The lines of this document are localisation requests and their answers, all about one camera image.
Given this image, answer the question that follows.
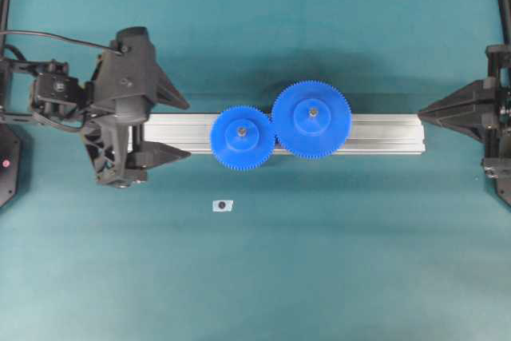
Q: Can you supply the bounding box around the aluminium extrusion rail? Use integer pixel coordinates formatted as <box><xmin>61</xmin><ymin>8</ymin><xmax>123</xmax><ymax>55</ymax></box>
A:
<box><xmin>143</xmin><ymin>113</ymin><xmax>426</xmax><ymax>155</ymax></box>

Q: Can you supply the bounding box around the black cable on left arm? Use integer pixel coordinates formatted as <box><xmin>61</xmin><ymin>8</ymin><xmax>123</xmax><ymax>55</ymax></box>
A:
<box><xmin>0</xmin><ymin>29</ymin><xmax>124</xmax><ymax>56</ymax></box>

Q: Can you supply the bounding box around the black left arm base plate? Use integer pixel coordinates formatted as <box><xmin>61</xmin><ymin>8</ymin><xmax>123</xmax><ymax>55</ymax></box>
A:
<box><xmin>0</xmin><ymin>124</ymin><xmax>22</xmax><ymax>207</ymax></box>

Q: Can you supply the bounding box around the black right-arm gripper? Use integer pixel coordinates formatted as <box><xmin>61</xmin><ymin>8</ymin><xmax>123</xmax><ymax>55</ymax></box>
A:
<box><xmin>416</xmin><ymin>42</ymin><xmax>511</xmax><ymax>178</ymax></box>

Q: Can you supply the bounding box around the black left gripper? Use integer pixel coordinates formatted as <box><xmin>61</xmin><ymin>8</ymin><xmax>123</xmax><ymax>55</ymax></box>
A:
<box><xmin>81</xmin><ymin>26</ymin><xmax>191</xmax><ymax>188</ymax></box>

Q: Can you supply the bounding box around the large blue plastic gear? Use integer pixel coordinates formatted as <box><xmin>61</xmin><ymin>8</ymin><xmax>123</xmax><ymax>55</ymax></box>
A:
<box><xmin>271</xmin><ymin>81</ymin><xmax>352</xmax><ymax>160</ymax></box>

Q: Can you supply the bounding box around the small tape marker with dot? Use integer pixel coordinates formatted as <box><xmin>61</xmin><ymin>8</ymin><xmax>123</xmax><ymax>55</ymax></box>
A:
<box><xmin>212</xmin><ymin>200</ymin><xmax>234</xmax><ymax>212</ymax></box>

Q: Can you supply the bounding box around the small blue plastic gear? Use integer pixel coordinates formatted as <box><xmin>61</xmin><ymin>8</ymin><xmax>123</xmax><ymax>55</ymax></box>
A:
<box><xmin>209</xmin><ymin>105</ymin><xmax>275</xmax><ymax>171</ymax></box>

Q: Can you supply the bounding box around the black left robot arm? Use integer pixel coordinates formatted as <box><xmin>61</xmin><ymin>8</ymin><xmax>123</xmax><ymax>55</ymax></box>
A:
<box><xmin>1</xmin><ymin>26</ymin><xmax>191</xmax><ymax>188</ymax></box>

